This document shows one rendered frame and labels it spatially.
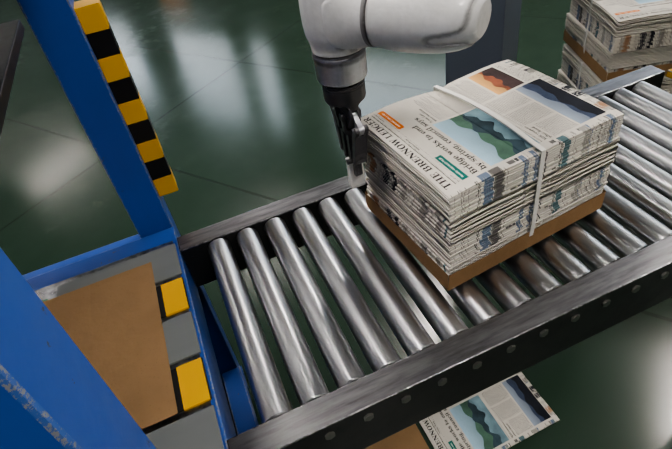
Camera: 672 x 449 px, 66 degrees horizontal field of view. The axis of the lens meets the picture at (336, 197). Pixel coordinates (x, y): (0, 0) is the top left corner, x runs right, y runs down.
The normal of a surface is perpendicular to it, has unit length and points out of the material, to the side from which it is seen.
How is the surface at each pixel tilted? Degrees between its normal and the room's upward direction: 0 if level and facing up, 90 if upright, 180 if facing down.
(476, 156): 1
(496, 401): 0
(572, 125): 0
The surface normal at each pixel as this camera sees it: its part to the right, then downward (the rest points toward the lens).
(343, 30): -0.36, 0.72
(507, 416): -0.13, -0.76
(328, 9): -0.34, 0.56
